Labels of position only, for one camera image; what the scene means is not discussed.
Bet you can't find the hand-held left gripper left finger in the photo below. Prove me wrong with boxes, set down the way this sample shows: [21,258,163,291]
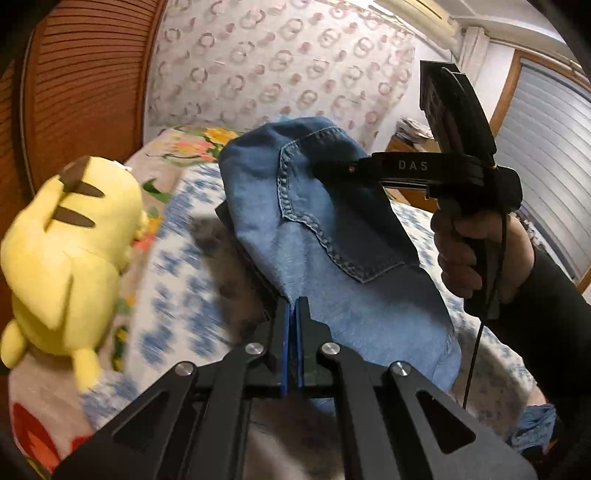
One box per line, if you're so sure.
[53,301,293,480]

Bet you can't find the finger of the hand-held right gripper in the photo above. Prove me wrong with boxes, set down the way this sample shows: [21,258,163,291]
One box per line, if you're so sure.
[312,156,387,186]

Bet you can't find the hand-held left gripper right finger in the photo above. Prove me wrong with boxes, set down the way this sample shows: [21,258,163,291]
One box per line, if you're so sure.
[297,296,539,480]

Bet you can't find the blue denim pants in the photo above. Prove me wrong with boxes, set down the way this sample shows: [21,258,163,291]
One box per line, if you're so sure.
[216,115,557,457]

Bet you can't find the person's right forearm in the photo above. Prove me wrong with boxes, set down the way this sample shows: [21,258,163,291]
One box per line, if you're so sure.
[485,247,591,444]

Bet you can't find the person's right hand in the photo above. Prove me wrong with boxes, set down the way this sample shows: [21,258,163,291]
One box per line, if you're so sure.
[431,210,537,305]

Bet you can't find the stack of papers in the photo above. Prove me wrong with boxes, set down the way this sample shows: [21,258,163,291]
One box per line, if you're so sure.
[395,117,435,145]

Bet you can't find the wooden sideboard cabinet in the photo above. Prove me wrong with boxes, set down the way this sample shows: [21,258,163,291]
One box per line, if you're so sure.
[385,134,445,214]

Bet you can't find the beige lace curtain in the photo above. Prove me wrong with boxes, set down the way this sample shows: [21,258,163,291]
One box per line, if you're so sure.
[456,27,486,77]

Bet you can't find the grey window blind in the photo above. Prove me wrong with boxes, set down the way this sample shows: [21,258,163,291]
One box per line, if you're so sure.
[491,59,591,283]

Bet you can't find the grey cloth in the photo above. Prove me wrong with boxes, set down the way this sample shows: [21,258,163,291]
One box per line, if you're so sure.
[187,205,287,333]

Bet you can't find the blue and white floral cloth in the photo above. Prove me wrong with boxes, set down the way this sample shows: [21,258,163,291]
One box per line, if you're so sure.
[82,161,537,437]

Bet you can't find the white air conditioner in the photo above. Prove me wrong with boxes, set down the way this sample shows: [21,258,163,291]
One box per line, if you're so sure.
[368,0,463,37]

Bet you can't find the circle patterned curtain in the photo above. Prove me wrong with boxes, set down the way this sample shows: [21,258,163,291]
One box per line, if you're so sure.
[145,0,417,149]

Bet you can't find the yellow plush toy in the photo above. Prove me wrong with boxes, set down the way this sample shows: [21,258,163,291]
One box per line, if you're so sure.
[0,155,151,394]

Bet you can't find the floral plush blanket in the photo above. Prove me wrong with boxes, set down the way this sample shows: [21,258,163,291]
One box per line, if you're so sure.
[7,124,243,479]

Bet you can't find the wooden headboard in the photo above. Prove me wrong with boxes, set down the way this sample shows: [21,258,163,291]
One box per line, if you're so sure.
[0,0,170,298]

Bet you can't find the wooden window frame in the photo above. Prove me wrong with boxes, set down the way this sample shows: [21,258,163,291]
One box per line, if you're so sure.
[488,48,591,296]

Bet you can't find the black cable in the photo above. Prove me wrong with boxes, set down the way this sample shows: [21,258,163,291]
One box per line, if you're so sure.
[462,215,509,411]

